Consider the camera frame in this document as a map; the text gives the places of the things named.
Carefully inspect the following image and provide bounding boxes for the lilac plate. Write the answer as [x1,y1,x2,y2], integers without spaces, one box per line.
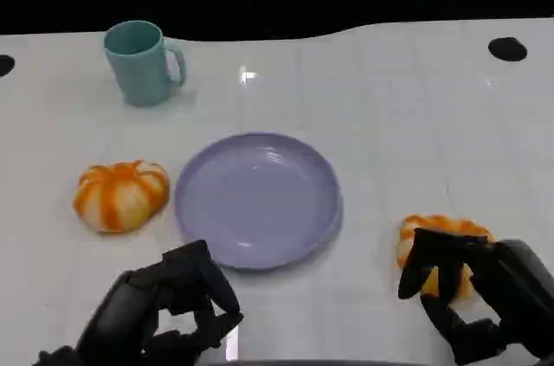
[173,132,344,272]

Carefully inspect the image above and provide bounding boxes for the orange white twisted bread roll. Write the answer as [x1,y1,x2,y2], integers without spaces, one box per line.
[396,213,497,300]

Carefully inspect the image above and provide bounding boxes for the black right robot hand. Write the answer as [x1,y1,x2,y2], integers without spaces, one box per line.
[397,227,554,366]

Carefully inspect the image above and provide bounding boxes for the pale green mug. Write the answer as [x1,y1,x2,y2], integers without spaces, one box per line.
[102,20,188,107]

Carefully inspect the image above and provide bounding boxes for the orange white round bread roll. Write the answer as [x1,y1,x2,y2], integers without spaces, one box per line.
[72,159,171,235]

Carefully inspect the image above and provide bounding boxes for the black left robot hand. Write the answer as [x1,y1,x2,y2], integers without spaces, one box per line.
[75,239,244,366]

